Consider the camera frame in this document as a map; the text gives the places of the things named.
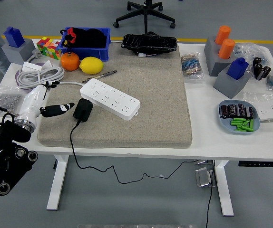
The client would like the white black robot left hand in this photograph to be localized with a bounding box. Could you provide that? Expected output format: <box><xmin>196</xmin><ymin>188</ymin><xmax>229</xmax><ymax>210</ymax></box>
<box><xmin>17</xmin><ymin>80</ymin><xmax>75</xmax><ymax>122</ymax></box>

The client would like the black plug adapter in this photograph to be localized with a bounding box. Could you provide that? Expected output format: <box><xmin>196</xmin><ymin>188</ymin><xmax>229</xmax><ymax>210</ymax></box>
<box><xmin>73</xmin><ymin>98</ymin><xmax>94</xmax><ymax>123</ymax></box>

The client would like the black plug cord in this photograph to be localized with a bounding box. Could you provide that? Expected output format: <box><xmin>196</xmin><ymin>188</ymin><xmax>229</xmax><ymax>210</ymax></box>
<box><xmin>69</xmin><ymin>120</ymin><xmax>200</xmax><ymax>185</ymax></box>

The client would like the white power strip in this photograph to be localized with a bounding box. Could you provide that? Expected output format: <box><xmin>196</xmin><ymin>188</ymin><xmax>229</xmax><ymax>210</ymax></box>
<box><xmin>79</xmin><ymin>78</ymin><xmax>141</xmax><ymax>121</ymax></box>

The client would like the clear bag of screws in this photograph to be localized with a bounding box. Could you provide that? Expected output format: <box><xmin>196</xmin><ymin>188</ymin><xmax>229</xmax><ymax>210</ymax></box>
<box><xmin>0</xmin><ymin>85</ymin><xmax>27</xmax><ymax>114</ymax></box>

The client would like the purple disc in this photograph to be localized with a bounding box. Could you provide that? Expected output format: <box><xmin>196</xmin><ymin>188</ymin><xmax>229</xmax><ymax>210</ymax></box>
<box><xmin>14</xmin><ymin>62</ymin><xmax>49</xmax><ymax>92</ymax></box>

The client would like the small white box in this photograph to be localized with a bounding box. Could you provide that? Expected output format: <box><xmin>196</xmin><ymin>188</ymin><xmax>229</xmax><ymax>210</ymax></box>
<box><xmin>22</xmin><ymin>61</ymin><xmax>43</xmax><ymax>72</ymax></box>

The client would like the white paper card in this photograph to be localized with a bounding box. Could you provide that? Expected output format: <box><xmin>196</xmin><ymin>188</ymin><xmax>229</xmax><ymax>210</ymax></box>
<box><xmin>41</xmin><ymin>60</ymin><xmax>54</xmax><ymax>70</ymax></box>

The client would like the orange fruit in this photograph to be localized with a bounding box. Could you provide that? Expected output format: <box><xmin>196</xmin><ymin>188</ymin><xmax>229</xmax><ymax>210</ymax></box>
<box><xmin>60</xmin><ymin>52</ymin><xmax>80</xmax><ymax>72</ymax></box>

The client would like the multicoloured puzzle cube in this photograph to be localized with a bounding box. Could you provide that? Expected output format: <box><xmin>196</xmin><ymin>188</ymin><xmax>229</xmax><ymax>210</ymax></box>
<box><xmin>36</xmin><ymin>37</ymin><xmax>63</xmax><ymax>60</ymax></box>

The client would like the blue bottle-shaped block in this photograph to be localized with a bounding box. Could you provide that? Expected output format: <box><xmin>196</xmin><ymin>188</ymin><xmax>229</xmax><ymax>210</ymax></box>
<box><xmin>3</xmin><ymin>26</ymin><xmax>25</xmax><ymax>48</ymax></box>
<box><xmin>226</xmin><ymin>57</ymin><xmax>249</xmax><ymax>80</ymax></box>

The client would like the yellow lemon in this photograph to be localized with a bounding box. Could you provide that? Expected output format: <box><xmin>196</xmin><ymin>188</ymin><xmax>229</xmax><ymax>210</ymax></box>
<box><xmin>79</xmin><ymin>57</ymin><xmax>105</xmax><ymax>75</ymax></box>

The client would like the blue plastic bin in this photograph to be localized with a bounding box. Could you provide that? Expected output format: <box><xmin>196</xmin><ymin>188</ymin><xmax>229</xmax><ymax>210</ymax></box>
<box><xmin>58</xmin><ymin>27</ymin><xmax>112</xmax><ymax>62</ymax></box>

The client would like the black silver pen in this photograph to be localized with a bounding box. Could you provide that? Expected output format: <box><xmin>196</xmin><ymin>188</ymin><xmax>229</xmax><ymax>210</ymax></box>
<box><xmin>81</xmin><ymin>70</ymin><xmax>117</xmax><ymax>84</ymax></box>

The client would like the white table leg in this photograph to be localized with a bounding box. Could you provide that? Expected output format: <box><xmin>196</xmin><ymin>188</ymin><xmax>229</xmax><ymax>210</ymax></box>
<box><xmin>46</xmin><ymin>154</ymin><xmax>69</xmax><ymax>211</ymax></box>
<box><xmin>214</xmin><ymin>160</ymin><xmax>234</xmax><ymax>217</ymax></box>

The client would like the grey-brown mat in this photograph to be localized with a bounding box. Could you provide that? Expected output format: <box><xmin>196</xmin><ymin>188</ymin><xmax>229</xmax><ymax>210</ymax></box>
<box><xmin>37</xmin><ymin>42</ymin><xmax>193</xmax><ymax>149</ymax></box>

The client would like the black plastic tray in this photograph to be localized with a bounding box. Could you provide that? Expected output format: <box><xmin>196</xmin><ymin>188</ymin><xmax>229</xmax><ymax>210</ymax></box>
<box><xmin>120</xmin><ymin>30</ymin><xmax>178</xmax><ymax>57</ymax></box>

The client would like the black office chair base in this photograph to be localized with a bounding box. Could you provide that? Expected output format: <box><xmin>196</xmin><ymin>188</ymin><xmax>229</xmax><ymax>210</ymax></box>
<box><xmin>113</xmin><ymin>0</ymin><xmax>176</xmax><ymax>35</ymax></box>

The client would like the clear bag of resistors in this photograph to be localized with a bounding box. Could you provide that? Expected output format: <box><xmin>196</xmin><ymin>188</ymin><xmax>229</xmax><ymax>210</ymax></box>
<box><xmin>180</xmin><ymin>52</ymin><xmax>205</xmax><ymax>84</ymax></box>

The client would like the grey two-hole block holder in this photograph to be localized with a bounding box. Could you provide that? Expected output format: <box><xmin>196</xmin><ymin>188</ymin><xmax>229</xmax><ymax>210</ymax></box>
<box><xmin>203</xmin><ymin>35</ymin><xmax>241</xmax><ymax>77</ymax></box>

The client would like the silver metal pedal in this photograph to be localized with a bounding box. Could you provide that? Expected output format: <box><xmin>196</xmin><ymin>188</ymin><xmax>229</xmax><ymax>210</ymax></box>
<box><xmin>195</xmin><ymin>167</ymin><xmax>216</xmax><ymax>188</ymax></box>

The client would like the dark cylindrical capacitor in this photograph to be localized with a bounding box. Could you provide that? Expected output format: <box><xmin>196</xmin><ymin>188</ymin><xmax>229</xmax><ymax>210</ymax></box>
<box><xmin>227</xmin><ymin>104</ymin><xmax>238</xmax><ymax>118</ymax></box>
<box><xmin>236</xmin><ymin>103</ymin><xmax>247</xmax><ymax>118</ymax></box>
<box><xmin>245</xmin><ymin>106</ymin><xmax>255</xmax><ymax>119</ymax></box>
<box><xmin>219</xmin><ymin>104</ymin><xmax>229</xmax><ymax>119</ymax></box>

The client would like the blue-grey plate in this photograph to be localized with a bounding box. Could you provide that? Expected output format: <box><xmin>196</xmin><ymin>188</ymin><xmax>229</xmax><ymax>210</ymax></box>
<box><xmin>218</xmin><ymin>99</ymin><xmax>261</xmax><ymax>135</ymax></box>

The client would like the orange cylinder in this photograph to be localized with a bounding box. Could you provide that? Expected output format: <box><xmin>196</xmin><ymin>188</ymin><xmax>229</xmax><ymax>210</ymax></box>
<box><xmin>218</xmin><ymin>38</ymin><xmax>236</xmax><ymax>60</ymax></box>
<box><xmin>214</xmin><ymin>25</ymin><xmax>232</xmax><ymax>46</ymax></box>

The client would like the clear plastic bag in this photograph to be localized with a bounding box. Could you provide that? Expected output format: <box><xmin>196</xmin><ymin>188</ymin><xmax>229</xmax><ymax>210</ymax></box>
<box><xmin>242</xmin><ymin>91</ymin><xmax>273</xmax><ymax>124</ymax></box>

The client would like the black capacitor bundle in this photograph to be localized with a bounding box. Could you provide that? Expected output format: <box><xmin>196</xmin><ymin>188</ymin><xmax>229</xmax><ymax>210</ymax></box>
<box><xmin>252</xmin><ymin>57</ymin><xmax>272</xmax><ymax>81</ymax></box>

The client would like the black table control panel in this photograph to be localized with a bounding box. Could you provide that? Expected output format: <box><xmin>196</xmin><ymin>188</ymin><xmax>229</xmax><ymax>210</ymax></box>
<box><xmin>238</xmin><ymin>161</ymin><xmax>273</xmax><ymax>168</ymax></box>

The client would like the grey coiled power cable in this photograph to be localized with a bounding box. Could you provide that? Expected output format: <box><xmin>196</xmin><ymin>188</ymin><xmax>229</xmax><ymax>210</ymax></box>
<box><xmin>16</xmin><ymin>66</ymin><xmax>86</xmax><ymax>90</ymax></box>

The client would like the grey wall plug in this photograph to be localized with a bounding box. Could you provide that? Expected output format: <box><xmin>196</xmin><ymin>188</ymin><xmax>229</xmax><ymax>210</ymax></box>
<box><xmin>26</xmin><ymin>48</ymin><xmax>42</xmax><ymax>63</ymax></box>

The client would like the black pouch red drawstring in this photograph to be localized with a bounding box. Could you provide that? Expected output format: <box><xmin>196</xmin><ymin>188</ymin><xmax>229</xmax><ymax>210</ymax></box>
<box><xmin>59</xmin><ymin>27</ymin><xmax>107</xmax><ymax>49</ymax></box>

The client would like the black floor cable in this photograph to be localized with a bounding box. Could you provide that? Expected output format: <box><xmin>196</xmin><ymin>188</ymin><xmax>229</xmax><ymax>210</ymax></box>
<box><xmin>205</xmin><ymin>160</ymin><xmax>217</xmax><ymax>228</ymax></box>

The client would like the white wall socket plate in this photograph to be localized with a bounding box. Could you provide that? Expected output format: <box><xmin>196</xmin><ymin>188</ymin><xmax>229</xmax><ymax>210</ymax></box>
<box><xmin>255</xmin><ymin>102</ymin><xmax>273</xmax><ymax>122</ymax></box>

